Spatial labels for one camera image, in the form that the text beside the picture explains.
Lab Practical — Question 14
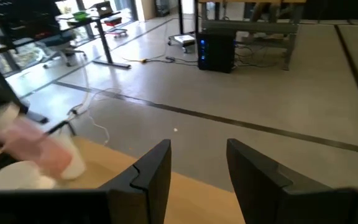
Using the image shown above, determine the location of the black office desk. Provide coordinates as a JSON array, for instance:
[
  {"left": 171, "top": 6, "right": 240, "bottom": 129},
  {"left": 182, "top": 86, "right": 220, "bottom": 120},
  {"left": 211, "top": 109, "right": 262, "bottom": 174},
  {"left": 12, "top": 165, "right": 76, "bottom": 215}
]
[{"left": 57, "top": 9, "right": 133, "bottom": 70}]

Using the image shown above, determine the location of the wooden shelf black metal frame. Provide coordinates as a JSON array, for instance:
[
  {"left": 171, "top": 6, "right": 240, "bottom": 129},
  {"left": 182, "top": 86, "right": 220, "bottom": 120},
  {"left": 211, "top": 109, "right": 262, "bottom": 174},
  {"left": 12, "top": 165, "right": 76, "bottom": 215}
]
[{"left": 0, "top": 119, "right": 246, "bottom": 224}]

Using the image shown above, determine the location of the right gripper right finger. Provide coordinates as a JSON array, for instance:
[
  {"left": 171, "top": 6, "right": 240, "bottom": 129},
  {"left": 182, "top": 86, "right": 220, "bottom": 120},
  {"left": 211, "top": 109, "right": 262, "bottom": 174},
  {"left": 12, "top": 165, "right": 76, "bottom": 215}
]
[{"left": 227, "top": 139, "right": 338, "bottom": 224}]

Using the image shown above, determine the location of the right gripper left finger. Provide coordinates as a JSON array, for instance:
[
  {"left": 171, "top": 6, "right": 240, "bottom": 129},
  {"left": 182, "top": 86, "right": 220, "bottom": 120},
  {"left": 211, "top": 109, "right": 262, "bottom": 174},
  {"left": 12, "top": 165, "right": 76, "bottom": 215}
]
[{"left": 99, "top": 139, "right": 172, "bottom": 224}]

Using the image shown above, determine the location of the large white labelled bottle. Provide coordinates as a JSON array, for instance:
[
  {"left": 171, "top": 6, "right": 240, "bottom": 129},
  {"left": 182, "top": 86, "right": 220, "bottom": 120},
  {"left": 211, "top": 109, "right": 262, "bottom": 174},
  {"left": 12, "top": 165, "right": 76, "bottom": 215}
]
[{"left": 0, "top": 160, "right": 57, "bottom": 191}]

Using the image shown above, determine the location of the green bowl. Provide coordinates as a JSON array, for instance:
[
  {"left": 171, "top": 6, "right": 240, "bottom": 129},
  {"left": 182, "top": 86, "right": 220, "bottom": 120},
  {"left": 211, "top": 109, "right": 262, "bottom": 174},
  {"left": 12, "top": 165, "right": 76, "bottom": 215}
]
[{"left": 72, "top": 11, "right": 89, "bottom": 22}]

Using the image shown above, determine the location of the laptop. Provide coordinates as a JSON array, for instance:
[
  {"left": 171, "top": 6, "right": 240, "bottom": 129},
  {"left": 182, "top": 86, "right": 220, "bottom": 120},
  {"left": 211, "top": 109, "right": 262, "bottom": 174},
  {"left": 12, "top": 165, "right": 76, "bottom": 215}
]
[{"left": 92, "top": 1, "right": 114, "bottom": 17}]

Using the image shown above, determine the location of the black computer tower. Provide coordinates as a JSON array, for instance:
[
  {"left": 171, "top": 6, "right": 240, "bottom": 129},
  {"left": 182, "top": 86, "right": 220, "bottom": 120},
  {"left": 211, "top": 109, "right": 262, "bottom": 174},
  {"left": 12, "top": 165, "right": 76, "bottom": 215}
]
[{"left": 196, "top": 29, "right": 236, "bottom": 74}]

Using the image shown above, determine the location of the small red pill vial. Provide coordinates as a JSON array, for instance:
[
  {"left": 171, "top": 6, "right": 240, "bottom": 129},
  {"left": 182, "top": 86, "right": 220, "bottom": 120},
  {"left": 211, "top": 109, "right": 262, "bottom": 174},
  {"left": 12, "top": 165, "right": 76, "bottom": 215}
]
[{"left": 0, "top": 104, "right": 74, "bottom": 180}]

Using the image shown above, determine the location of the black storage rack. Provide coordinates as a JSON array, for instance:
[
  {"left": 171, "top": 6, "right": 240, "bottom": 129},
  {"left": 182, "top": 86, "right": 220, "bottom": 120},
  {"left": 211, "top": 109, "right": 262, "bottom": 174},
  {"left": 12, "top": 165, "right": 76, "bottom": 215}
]
[{"left": 0, "top": 0, "right": 62, "bottom": 50}]

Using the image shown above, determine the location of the white box on dolly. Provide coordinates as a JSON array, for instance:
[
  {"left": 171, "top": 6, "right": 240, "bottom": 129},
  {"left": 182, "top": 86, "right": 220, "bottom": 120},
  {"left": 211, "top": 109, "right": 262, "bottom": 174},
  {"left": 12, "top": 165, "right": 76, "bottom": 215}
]
[{"left": 168, "top": 33, "right": 197, "bottom": 54}]

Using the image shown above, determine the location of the white floor cable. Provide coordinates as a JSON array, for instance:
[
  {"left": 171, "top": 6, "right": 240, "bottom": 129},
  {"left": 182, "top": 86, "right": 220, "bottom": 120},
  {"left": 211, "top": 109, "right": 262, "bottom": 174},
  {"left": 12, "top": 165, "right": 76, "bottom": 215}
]
[{"left": 68, "top": 55, "right": 122, "bottom": 147}]

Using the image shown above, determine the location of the office chair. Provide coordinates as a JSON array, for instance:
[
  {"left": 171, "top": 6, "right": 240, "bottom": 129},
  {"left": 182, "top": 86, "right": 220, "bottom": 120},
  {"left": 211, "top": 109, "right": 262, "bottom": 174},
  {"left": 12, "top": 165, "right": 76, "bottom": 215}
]
[{"left": 34, "top": 29, "right": 88, "bottom": 68}]

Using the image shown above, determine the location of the grey metal workbench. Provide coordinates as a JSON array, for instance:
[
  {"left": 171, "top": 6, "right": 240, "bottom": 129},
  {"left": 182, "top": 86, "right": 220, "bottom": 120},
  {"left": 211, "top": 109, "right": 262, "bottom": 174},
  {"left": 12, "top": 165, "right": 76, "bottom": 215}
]
[{"left": 197, "top": 0, "right": 307, "bottom": 71}]

